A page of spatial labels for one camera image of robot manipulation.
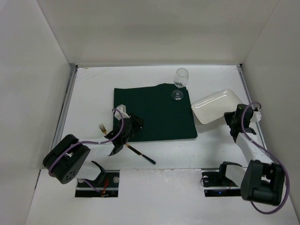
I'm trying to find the white rectangular plate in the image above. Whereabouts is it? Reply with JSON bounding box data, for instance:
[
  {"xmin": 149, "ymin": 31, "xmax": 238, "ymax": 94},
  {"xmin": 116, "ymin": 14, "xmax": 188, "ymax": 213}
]
[{"xmin": 191, "ymin": 89, "xmax": 242, "ymax": 125}]

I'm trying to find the gold knife green handle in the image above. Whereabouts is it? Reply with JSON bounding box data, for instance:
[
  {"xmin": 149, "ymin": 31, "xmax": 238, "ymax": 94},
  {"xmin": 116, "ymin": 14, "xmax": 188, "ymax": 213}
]
[{"xmin": 126, "ymin": 144, "xmax": 156, "ymax": 165}]

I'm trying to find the gold fork green handle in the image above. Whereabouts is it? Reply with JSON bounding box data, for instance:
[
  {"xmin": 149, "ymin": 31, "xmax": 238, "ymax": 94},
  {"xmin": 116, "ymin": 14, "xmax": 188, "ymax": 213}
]
[{"xmin": 99, "ymin": 124, "xmax": 107, "ymax": 135}]

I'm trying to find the dark green cloth napkin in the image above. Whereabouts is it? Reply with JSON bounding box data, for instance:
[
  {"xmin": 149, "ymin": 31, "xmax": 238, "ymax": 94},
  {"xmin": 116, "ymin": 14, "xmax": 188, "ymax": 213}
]
[{"xmin": 113, "ymin": 83, "xmax": 197, "ymax": 142}]

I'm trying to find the clear wine glass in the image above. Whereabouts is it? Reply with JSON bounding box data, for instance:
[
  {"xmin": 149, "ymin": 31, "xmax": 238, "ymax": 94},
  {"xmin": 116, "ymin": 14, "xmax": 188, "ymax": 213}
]
[{"xmin": 172, "ymin": 68, "xmax": 189, "ymax": 100}]

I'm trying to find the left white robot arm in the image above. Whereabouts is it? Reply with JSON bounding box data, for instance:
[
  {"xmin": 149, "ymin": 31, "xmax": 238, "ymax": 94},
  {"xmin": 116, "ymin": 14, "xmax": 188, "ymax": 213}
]
[{"xmin": 43, "ymin": 113, "xmax": 145, "ymax": 184}]

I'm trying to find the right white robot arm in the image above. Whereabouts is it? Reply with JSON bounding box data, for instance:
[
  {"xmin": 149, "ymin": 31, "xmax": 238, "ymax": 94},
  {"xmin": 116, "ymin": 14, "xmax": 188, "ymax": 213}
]
[{"xmin": 218, "ymin": 104, "xmax": 286, "ymax": 207}]

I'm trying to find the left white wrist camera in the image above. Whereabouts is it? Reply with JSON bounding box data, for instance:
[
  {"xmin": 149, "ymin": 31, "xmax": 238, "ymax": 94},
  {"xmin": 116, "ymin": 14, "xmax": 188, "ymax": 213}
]
[{"xmin": 114, "ymin": 105, "xmax": 130, "ymax": 120}]

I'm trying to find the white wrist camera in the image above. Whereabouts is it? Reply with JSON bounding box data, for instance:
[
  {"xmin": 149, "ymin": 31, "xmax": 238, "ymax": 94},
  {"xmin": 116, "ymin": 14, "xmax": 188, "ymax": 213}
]
[
  {"xmin": 114, "ymin": 105, "xmax": 130, "ymax": 120},
  {"xmin": 251, "ymin": 107, "xmax": 262, "ymax": 123}
]

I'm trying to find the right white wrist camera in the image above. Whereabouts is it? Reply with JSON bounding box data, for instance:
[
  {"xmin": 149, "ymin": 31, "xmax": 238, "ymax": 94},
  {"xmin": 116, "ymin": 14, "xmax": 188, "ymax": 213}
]
[{"xmin": 251, "ymin": 107, "xmax": 262, "ymax": 123}]

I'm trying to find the right aluminium table rail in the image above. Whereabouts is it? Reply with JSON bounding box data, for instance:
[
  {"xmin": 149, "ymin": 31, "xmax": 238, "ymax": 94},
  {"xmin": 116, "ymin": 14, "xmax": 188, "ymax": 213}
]
[{"xmin": 236, "ymin": 63, "xmax": 274, "ymax": 167}]

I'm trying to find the aluminium table rail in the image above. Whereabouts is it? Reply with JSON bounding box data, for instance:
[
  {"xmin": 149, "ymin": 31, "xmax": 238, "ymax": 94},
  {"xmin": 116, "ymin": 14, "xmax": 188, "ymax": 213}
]
[
  {"xmin": 236, "ymin": 63, "xmax": 274, "ymax": 167},
  {"xmin": 49, "ymin": 63, "xmax": 78, "ymax": 152}
]

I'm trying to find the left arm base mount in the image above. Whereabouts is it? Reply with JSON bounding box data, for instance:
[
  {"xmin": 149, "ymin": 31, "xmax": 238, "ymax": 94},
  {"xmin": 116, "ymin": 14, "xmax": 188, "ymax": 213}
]
[{"xmin": 75, "ymin": 161, "xmax": 120, "ymax": 198}]

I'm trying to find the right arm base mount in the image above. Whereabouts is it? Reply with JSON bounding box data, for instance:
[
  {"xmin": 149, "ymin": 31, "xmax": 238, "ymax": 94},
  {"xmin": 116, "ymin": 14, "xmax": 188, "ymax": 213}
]
[{"xmin": 200, "ymin": 161, "xmax": 241, "ymax": 197}]

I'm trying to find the left aluminium table rail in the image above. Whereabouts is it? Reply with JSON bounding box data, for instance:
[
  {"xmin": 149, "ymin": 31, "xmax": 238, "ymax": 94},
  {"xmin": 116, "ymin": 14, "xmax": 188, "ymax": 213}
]
[{"xmin": 49, "ymin": 63, "xmax": 78, "ymax": 152}]

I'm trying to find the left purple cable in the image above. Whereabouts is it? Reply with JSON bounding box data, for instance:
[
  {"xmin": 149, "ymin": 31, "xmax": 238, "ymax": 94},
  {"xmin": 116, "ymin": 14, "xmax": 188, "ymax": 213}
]
[{"xmin": 48, "ymin": 107, "xmax": 126, "ymax": 192}]

